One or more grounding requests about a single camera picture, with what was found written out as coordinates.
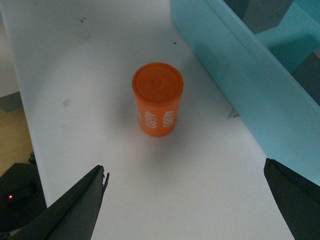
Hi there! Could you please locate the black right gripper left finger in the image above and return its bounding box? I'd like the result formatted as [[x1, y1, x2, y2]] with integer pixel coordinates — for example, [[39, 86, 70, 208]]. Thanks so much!
[[9, 165, 110, 240]]

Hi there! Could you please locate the gray square block part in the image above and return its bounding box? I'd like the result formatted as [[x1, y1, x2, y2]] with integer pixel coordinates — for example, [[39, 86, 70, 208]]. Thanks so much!
[[225, 0, 293, 34]]

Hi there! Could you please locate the black device with red light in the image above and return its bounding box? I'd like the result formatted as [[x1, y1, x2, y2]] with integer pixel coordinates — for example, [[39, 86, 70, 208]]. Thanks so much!
[[0, 163, 47, 232]]

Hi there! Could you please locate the blue plastic box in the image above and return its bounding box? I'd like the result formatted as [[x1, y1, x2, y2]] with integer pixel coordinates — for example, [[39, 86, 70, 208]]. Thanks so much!
[[170, 0, 320, 184]]

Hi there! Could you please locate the orange cylinder part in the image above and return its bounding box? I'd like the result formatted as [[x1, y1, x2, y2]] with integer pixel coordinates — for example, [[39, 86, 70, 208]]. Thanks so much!
[[132, 62, 184, 137]]

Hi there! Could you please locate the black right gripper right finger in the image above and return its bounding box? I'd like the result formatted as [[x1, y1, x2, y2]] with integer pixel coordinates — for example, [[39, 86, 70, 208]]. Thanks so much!
[[263, 158, 320, 240]]

